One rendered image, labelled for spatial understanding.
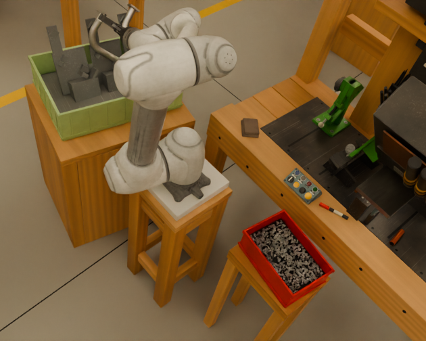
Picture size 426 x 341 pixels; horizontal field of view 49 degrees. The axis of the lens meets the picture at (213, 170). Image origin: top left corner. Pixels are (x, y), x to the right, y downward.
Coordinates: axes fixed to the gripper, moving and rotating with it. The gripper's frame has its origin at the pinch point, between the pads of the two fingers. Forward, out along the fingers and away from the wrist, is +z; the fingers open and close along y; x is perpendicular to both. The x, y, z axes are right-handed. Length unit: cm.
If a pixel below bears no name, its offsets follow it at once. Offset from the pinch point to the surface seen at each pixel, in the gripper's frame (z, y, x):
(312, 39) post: -25, -80, -53
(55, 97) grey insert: 17.9, -4.2, 41.6
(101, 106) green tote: -7.1, -12.7, 31.5
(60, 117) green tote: -6.7, 0.5, 44.3
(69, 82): 15.4, -4.9, 31.9
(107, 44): 17.5, -11.5, 7.8
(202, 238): -43, -78, 59
